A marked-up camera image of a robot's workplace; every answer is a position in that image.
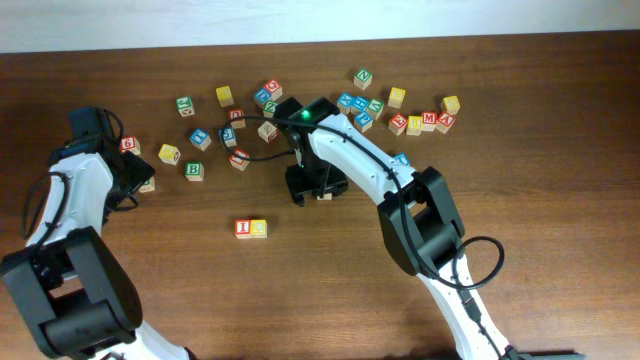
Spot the yellow C block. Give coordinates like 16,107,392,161
250,219,268,238

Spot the red I block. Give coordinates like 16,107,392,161
234,219,251,239

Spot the green R block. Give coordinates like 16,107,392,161
316,193,333,201

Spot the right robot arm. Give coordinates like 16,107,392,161
274,98,518,359

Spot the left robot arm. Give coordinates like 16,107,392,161
1,106,194,360

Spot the red 6 block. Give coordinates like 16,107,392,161
120,136,141,155

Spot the plain face red-edged block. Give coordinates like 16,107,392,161
257,121,279,143

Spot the red Y block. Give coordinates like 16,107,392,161
229,149,250,171

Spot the blue P block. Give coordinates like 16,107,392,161
354,112,374,133

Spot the green B block left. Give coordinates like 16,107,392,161
139,177,155,193

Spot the green b block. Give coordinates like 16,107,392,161
185,162,204,182
139,177,155,193

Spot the green Z block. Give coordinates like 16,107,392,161
263,100,278,118

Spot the blue X block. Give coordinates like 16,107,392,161
336,92,354,115

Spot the blue H block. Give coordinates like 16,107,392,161
350,97,369,115

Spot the blue 5 block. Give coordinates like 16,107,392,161
218,128,237,148

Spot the red Q block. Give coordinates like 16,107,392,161
263,79,283,101

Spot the blue T block right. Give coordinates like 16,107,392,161
393,153,410,166

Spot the blue t block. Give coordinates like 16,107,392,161
393,153,410,166
189,129,212,151

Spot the green J block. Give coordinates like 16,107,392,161
176,96,195,117

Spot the blue D block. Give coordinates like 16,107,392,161
254,88,271,108

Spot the green V block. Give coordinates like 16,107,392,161
366,98,384,120

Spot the red U block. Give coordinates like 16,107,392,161
229,109,246,129

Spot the red E block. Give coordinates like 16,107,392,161
388,113,408,136

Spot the blue T block left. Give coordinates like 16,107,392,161
189,129,212,151

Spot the green N block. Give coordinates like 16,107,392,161
353,68,373,90

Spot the yellow B block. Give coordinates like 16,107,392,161
406,115,423,136

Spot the yellow block top left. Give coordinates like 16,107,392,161
215,86,234,107

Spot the yellow block top right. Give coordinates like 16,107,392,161
388,87,406,109

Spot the red M block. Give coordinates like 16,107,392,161
422,112,438,132

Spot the red A block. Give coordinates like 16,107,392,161
436,112,456,134

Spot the yellow block far right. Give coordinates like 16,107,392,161
440,95,461,115

